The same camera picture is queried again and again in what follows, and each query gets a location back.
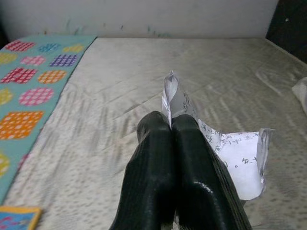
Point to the colourful children's picture book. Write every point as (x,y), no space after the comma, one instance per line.
(16,219)

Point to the teal blanket with colourful shapes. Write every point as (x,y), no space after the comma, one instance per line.
(36,95)

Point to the beige quilted mattress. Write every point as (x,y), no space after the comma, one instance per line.
(120,83)

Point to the beige pillow with small print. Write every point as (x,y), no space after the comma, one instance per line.
(301,93)

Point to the dark tufted headboard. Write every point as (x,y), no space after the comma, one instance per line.
(287,28)

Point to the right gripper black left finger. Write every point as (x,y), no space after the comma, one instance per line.
(148,167)

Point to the white written paper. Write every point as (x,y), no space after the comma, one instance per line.
(239,155)

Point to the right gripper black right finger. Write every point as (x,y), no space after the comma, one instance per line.
(196,179)

